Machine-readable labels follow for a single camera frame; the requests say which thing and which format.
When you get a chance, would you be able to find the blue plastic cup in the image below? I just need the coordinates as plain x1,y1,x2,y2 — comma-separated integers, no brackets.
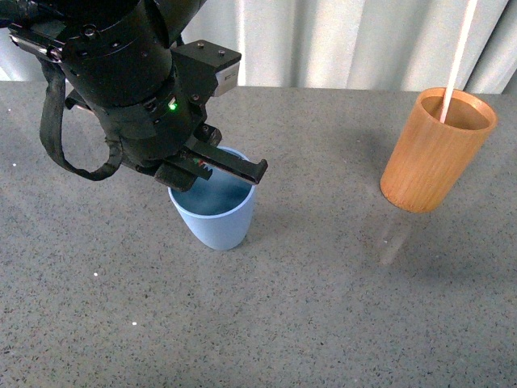
168,167,255,251

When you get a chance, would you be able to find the black cable strap loop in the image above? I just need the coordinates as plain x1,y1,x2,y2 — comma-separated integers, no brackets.
39,66,124,182

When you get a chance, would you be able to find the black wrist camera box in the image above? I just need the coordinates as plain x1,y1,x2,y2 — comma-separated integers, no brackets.
172,40,242,104

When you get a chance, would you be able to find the white pleated curtain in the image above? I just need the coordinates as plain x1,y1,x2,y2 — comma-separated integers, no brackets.
1,1,516,95

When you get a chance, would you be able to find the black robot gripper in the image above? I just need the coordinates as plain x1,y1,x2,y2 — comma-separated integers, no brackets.
64,71,267,192

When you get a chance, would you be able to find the wooden cylindrical chopstick holder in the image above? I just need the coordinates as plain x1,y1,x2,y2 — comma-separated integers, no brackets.
380,87,498,213

